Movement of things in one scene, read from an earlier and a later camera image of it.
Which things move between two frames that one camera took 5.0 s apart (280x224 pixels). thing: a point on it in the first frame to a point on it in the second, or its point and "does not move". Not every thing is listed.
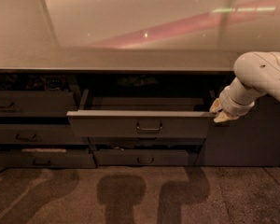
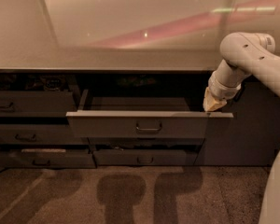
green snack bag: [138, 80] does not move
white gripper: [234, 105] to [222, 90]
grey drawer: [139, 117] does not move
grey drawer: [32, 104] does not move
